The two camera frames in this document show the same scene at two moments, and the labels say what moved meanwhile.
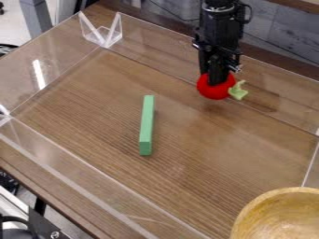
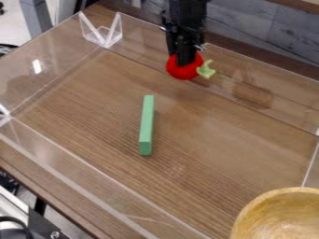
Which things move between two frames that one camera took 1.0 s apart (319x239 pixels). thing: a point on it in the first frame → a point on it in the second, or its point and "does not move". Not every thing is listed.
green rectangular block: x=146 y=125 does not move
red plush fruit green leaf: x=220 y=91 → x=199 y=67
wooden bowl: x=281 y=214 does not move
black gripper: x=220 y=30 → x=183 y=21
